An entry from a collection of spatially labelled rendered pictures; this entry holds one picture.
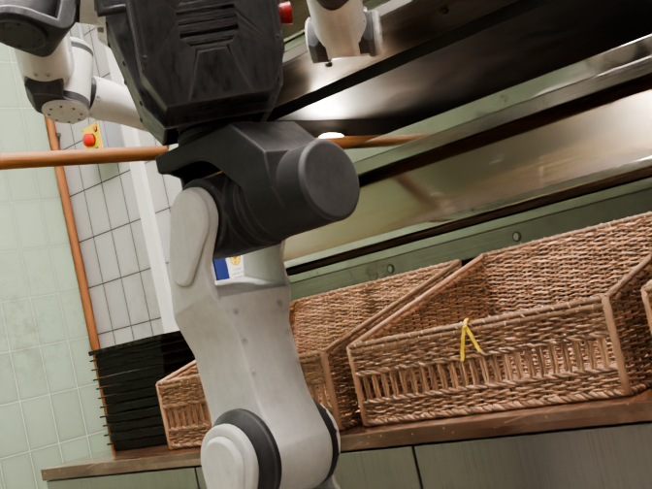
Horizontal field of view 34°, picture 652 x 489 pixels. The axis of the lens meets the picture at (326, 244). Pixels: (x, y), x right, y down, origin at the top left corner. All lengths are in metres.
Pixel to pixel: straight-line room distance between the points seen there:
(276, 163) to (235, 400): 0.35
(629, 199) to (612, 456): 0.69
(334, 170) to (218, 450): 0.42
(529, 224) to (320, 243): 0.60
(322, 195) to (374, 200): 1.14
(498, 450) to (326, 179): 0.56
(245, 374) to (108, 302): 1.89
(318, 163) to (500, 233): 0.96
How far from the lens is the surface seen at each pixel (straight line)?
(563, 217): 2.22
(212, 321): 1.53
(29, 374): 3.33
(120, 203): 3.27
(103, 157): 2.09
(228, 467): 1.50
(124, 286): 3.30
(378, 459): 1.88
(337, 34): 1.80
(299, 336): 2.66
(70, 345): 3.41
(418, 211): 2.42
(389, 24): 2.35
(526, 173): 2.25
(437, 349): 1.81
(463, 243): 2.37
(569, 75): 2.21
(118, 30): 1.54
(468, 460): 1.76
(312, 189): 1.39
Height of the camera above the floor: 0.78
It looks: 4 degrees up
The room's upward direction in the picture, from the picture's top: 12 degrees counter-clockwise
